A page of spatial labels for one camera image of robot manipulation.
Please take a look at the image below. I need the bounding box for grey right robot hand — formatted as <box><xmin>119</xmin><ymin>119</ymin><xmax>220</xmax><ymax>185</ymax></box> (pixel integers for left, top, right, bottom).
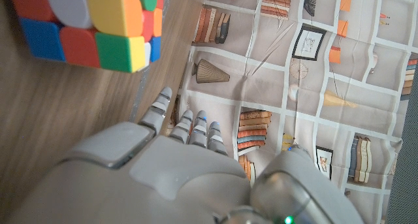
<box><xmin>6</xmin><ymin>86</ymin><xmax>365</xmax><ymax>224</ymax></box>

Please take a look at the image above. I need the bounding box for printed bookshelf backdrop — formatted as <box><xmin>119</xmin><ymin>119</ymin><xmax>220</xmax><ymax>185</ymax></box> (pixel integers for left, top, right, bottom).
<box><xmin>163</xmin><ymin>0</ymin><xmax>418</xmax><ymax>224</ymax></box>

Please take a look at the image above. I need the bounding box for multicolour Rubik's cube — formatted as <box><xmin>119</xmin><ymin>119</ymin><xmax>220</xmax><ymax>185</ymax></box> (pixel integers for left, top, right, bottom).
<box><xmin>8</xmin><ymin>0</ymin><xmax>166</xmax><ymax>74</ymax></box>

